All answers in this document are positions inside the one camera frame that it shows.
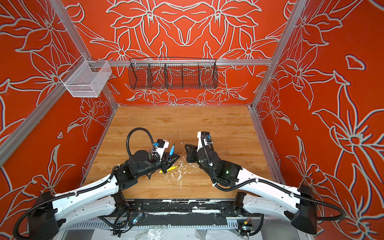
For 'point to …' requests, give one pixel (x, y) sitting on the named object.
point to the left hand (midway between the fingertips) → (178, 155)
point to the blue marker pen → (172, 150)
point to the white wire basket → (86, 78)
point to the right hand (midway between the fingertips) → (182, 147)
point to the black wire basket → (173, 73)
